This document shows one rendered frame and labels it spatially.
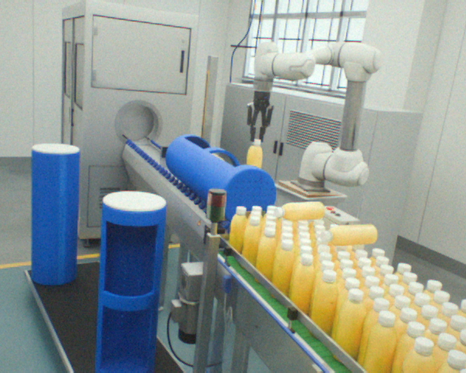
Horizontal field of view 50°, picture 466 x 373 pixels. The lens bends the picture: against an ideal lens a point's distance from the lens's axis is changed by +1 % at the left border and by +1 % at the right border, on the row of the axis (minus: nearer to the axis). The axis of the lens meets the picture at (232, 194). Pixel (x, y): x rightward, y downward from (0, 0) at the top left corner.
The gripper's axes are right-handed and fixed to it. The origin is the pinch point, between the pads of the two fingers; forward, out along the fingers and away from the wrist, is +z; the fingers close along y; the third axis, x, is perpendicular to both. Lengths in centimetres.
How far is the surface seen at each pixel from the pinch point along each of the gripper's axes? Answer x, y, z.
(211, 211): 58, 45, 17
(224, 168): -0.7, 15.0, 16.4
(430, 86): -154, -257, -23
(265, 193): 11.6, -1.5, 25.6
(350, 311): 108, 22, 30
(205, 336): 58, 42, 65
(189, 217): -28, 19, 50
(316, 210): 49, -4, 21
